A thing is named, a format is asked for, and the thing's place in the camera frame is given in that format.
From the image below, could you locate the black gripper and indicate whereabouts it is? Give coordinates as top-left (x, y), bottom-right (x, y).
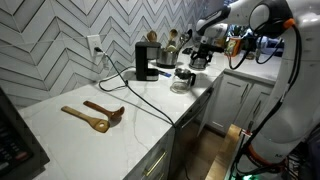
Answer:
top-left (191, 42), bottom-right (225, 66)

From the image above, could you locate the silver metal bowl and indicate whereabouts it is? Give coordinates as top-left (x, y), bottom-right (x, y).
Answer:
top-left (189, 54), bottom-right (210, 70)

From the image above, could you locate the dark metal ladle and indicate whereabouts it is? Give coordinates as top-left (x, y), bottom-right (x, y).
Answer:
top-left (175, 29), bottom-right (194, 54)

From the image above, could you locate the silver utensil holder pot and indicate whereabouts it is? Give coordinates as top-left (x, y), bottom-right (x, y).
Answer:
top-left (156, 48), bottom-right (180, 69)

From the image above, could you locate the tall wooden spoon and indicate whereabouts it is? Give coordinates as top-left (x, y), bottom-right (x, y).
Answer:
top-left (166, 28), bottom-right (179, 51)

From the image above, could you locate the white cabinet door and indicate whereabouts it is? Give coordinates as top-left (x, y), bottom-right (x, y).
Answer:
top-left (206, 73), bottom-right (252, 134)
top-left (233, 83), bottom-right (273, 132)

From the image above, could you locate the dark dishwasher front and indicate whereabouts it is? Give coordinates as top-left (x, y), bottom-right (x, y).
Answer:
top-left (168, 87), bottom-right (215, 180)

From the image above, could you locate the dark wooden spoon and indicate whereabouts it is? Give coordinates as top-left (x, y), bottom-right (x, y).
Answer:
top-left (82, 100), bottom-right (126, 122)

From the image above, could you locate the grey drawer front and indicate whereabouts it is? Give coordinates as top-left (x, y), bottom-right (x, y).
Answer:
top-left (123, 128), bottom-right (176, 180)

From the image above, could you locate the light wooden slotted spoon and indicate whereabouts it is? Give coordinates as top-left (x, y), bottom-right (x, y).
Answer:
top-left (60, 105), bottom-right (111, 134)

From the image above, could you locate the black appliance with buttons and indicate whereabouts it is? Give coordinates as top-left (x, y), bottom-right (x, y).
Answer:
top-left (0, 87), bottom-right (51, 180)

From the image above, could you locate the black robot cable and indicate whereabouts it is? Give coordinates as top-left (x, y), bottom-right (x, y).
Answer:
top-left (228, 46), bottom-right (252, 71)

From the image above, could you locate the glass carafe with black handle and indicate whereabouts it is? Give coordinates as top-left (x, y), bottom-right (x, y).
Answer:
top-left (169, 67), bottom-right (197, 95)

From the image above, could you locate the long black power cable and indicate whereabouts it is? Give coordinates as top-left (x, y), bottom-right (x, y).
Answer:
top-left (94, 47), bottom-right (178, 129)

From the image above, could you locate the black coffee maker cord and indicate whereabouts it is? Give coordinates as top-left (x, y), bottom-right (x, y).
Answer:
top-left (98, 65), bottom-right (138, 93)

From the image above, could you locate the white wall outlet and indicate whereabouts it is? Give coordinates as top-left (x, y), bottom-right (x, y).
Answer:
top-left (87, 34), bottom-right (104, 57)

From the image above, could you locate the gold drawer handle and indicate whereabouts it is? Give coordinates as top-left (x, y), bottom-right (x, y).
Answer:
top-left (143, 151), bottom-right (168, 178)

